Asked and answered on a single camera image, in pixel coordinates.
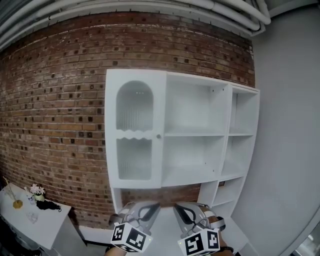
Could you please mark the black wristband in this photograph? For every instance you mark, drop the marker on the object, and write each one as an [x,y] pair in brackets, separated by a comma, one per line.
[227,249]

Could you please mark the clear glass cup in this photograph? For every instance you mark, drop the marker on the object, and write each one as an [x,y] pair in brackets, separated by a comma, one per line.
[32,218]

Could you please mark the bundle of white ceiling pipes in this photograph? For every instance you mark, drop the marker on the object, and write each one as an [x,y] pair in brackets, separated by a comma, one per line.
[150,10]

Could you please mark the white cabinet door with glass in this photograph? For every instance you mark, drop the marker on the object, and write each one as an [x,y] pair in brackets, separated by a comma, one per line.
[158,105]

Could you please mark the small clear bottle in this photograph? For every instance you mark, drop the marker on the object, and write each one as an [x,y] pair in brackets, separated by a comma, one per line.
[31,200]

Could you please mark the white side table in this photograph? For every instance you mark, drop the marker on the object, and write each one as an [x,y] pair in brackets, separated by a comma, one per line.
[47,225]

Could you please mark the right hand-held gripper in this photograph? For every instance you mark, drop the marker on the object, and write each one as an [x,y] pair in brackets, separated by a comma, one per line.
[200,242]

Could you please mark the person's right forearm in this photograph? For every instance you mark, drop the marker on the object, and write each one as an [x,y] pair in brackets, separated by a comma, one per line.
[226,241]

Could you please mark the person's left forearm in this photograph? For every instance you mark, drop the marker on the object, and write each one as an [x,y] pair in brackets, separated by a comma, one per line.
[115,252]

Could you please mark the gold candle holder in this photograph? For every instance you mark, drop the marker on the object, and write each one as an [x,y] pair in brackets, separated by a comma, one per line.
[17,204]

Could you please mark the black cloth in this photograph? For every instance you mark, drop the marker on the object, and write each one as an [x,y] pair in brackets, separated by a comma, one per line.
[47,205]

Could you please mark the white shelf cabinet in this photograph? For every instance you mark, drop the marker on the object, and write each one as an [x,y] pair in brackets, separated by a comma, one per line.
[195,110]

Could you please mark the pink flowers in pot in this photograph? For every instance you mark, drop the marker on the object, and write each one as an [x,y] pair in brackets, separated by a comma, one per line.
[37,191]

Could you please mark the person's right hand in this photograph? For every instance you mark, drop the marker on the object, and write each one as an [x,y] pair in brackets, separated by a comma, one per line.
[213,220]

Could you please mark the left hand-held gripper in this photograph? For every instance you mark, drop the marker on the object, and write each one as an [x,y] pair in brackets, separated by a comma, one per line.
[130,236]

